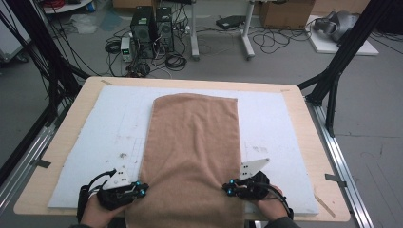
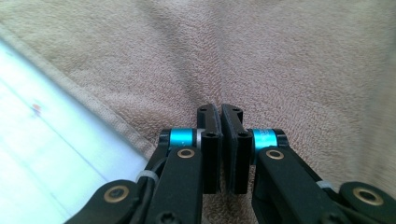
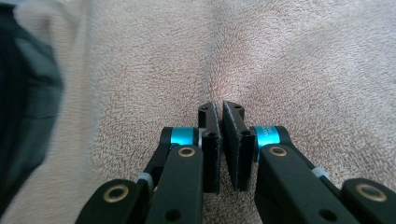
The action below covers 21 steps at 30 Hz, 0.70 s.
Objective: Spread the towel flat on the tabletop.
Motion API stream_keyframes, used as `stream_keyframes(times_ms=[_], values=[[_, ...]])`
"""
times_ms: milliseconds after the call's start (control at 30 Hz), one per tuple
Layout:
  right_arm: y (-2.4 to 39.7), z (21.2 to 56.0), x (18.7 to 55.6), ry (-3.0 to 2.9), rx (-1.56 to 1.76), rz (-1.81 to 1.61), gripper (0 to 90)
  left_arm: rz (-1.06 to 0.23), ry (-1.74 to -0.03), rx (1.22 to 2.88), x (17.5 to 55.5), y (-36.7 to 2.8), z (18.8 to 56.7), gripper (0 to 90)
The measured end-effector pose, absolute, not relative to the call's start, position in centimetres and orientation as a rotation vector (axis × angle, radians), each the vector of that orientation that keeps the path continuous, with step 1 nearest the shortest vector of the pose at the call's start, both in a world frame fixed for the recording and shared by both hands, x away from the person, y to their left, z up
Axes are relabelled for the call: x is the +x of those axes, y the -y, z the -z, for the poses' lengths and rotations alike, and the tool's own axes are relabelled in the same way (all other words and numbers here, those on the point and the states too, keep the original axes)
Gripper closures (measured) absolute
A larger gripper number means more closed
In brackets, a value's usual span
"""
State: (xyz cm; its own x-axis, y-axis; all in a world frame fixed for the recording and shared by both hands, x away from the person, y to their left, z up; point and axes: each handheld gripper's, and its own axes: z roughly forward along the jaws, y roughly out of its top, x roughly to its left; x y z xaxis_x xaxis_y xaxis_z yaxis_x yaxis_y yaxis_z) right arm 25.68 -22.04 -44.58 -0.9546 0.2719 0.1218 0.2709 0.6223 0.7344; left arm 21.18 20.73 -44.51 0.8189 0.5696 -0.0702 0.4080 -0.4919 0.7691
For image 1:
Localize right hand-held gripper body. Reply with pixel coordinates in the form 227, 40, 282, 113
236, 157, 273, 201

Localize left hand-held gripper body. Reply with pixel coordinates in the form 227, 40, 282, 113
96, 166, 142, 211

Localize tan towel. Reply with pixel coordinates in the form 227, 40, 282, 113
125, 92, 245, 228

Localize person's right hand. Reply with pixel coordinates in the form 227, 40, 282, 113
253, 184, 288, 221

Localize person's left hand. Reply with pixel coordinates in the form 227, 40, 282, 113
80, 194, 127, 228

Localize white foam mat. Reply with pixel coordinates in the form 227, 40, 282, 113
47, 85, 320, 217

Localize grey power supply unit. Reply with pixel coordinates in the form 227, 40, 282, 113
120, 36, 134, 63

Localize black computer tower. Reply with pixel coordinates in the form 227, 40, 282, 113
155, 7, 175, 53
129, 6, 156, 60

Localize white desk stand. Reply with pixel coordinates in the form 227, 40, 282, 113
189, 0, 257, 62

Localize white floor board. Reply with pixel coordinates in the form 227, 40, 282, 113
305, 14, 379, 56

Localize flat black device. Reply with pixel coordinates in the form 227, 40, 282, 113
216, 14, 246, 30

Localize large cardboard box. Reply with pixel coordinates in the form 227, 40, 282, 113
259, 0, 317, 30

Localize small cardboard box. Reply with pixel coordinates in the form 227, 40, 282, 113
112, 0, 160, 10

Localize grey rounded device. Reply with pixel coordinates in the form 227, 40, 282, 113
313, 10, 360, 43

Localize white cabinet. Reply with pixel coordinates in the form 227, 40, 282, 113
0, 0, 32, 63

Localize white round table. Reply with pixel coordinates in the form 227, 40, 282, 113
41, 0, 94, 15

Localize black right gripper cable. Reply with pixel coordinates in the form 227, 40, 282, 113
259, 181, 295, 220

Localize aluminium rail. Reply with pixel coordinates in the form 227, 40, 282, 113
305, 98, 374, 228
0, 104, 74, 217

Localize coiled black cable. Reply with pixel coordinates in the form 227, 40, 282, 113
104, 39, 123, 54
164, 53, 188, 71

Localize loose black floor cable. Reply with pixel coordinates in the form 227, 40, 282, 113
253, 27, 312, 55

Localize black frame post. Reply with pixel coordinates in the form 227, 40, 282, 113
0, 0, 91, 124
297, 0, 397, 137

